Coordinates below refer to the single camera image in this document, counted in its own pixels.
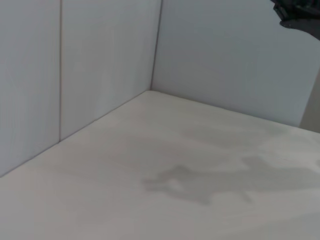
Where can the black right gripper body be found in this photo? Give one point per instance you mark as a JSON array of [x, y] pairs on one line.
[[300, 17]]

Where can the white backdrop panel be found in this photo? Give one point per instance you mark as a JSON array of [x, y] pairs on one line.
[[232, 60], [107, 65], [30, 82]]

